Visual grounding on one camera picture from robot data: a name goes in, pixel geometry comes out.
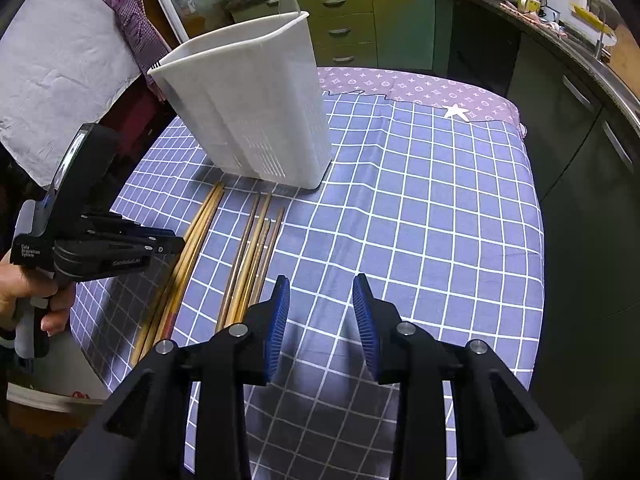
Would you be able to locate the white plastic utensil holder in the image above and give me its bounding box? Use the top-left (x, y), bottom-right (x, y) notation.
top-left (146, 10), bottom-right (333, 191)

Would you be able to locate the yellow plastic tool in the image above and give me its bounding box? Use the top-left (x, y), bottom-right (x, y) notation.
top-left (570, 2), bottom-right (618, 36)

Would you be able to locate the dark wooden chopstick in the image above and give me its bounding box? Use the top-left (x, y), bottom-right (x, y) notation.
top-left (251, 207), bottom-right (286, 307)
top-left (224, 192), bottom-right (273, 329)
top-left (215, 194), bottom-right (262, 334)
top-left (244, 220), bottom-right (274, 312)
top-left (234, 219), bottom-right (271, 322)

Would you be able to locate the purple plaid cloth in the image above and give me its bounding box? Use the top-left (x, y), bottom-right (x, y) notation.
top-left (98, 0), bottom-right (171, 103)

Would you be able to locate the person's left hand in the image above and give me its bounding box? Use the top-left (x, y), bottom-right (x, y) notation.
top-left (0, 251), bottom-right (76, 337)

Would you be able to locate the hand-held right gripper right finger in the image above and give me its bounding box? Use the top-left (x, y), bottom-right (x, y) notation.
top-left (352, 274), bottom-right (586, 480)

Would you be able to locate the white hanging cloth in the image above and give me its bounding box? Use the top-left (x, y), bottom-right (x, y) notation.
top-left (0, 0), bottom-right (146, 193)

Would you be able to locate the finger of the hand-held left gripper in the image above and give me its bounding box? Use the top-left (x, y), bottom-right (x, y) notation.
top-left (81, 212), bottom-right (178, 244)
top-left (75, 236), bottom-right (185, 281)

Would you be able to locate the light bamboo chopstick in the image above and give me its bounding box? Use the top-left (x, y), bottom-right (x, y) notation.
top-left (165, 183), bottom-right (228, 338)
top-left (152, 182), bottom-right (226, 345)
top-left (131, 182), bottom-right (221, 366)
top-left (141, 182), bottom-right (223, 357)

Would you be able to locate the purple patterned cloth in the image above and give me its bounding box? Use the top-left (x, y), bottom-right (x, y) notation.
top-left (316, 66), bottom-right (528, 136)

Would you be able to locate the white container with red print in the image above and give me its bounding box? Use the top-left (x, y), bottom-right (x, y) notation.
top-left (7, 330), bottom-right (108, 413)

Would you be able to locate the blue checked tablecloth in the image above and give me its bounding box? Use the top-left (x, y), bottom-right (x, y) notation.
top-left (70, 87), bottom-right (546, 480)

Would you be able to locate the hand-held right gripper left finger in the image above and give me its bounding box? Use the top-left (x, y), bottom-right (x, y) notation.
top-left (52, 274), bottom-right (292, 480)

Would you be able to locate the dark red cloth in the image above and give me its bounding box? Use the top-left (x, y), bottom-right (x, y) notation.
top-left (112, 87), bottom-right (173, 161)

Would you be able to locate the metal sink faucet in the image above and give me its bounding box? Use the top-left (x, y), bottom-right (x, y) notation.
top-left (580, 0), bottom-right (608, 61)

